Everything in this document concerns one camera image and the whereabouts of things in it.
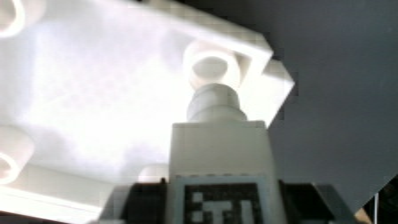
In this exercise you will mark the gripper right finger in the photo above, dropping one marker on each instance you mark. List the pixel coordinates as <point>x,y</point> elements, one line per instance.
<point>313,204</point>

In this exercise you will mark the white square tabletop tray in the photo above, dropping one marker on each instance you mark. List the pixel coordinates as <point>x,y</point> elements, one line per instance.
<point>105,59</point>

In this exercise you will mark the white leg with tag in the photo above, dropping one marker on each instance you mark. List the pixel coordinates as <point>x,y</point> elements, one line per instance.
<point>223,189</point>

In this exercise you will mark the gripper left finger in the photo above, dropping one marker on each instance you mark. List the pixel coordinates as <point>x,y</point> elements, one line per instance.
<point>136,204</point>

